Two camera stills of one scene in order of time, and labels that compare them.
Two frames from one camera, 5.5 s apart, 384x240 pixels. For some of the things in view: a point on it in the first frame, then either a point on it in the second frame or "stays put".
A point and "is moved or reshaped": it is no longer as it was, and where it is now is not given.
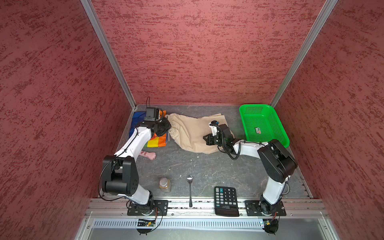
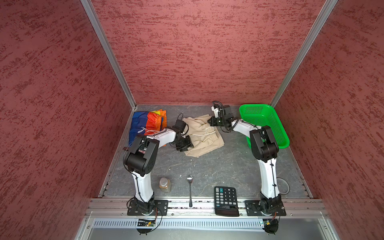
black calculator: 226,201 stays put
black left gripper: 167,126 → 188,144
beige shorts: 189,131 is moved or reshaped
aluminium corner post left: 89,7 stays put
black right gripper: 209,141 → 214,123
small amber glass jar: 165,185 stays put
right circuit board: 270,226 stays put
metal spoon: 190,178 stays put
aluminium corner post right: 326,11 stays put
